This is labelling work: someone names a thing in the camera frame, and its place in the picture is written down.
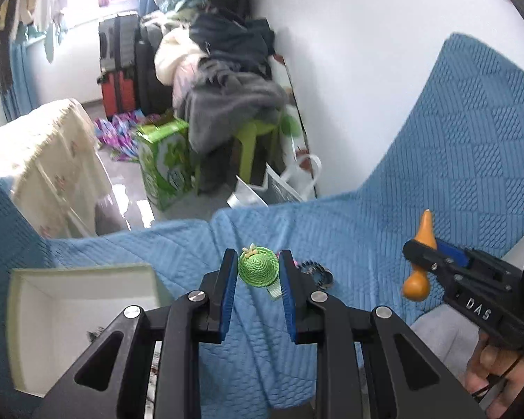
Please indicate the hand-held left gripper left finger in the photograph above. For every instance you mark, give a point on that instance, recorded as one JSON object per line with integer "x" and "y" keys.
{"x": 229, "y": 292}

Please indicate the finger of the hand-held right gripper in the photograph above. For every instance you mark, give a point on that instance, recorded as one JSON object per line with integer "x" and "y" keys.
{"x": 452, "y": 251}
{"x": 432, "y": 264}

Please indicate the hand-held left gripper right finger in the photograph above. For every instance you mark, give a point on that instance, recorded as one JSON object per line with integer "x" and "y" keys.
{"x": 288, "y": 301}

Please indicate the orange gourd pendant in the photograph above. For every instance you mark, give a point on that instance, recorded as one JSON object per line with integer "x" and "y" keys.
{"x": 419, "y": 286}

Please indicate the green straw hat hair clip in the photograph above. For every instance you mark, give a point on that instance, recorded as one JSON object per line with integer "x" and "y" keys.
{"x": 258, "y": 268}

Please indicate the pale green box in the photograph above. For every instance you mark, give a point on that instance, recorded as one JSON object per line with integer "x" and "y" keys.
{"x": 83, "y": 314}

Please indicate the person's right hand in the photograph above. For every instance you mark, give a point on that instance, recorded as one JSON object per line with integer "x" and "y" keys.
{"x": 489, "y": 366}

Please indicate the dark hair claw clip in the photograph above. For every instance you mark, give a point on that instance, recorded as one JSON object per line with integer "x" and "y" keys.
{"x": 314, "y": 273}

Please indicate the person's light trousers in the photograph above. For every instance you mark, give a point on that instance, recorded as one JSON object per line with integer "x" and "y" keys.
{"x": 445, "y": 336}

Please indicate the blue quilted blanket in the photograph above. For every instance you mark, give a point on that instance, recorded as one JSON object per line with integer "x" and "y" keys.
{"x": 441, "y": 139}

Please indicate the white tote bag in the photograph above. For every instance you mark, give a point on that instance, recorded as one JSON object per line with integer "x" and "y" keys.
{"x": 284, "y": 183}

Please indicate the green carton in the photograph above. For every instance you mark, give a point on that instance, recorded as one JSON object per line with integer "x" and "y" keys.
{"x": 166, "y": 166}

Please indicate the green plastic stool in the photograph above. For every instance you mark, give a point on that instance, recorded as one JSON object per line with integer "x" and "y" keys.
{"x": 253, "y": 139}

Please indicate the floral board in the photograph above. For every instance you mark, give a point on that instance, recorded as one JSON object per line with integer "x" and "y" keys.
{"x": 294, "y": 122}

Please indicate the colourful foil bags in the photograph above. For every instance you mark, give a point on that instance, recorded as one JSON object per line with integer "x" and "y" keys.
{"x": 118, "y": 135}

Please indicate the pile of clothes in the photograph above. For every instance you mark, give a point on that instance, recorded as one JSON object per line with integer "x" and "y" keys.
{"x": 227, "y": 65}

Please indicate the cream lace covered table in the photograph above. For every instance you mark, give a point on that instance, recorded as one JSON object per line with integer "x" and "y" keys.
{"x": 43, "y": 161}

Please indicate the red suitcase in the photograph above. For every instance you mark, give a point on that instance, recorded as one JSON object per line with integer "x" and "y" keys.
{"x": 118, "y": 94}

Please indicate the black suitcase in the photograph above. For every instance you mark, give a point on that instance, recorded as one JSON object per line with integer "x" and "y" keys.
{"x": 150, "y": 70}

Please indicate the grey suitcase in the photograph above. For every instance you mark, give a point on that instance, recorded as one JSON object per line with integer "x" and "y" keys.
{"x": 118, "y": 43}

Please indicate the brown patterned scarf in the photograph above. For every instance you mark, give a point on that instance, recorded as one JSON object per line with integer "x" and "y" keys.
{"x": 2, "y": 56}

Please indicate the white hanging shirts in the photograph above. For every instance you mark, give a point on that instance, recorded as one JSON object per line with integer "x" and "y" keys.
{"x": 43, "y": 4}

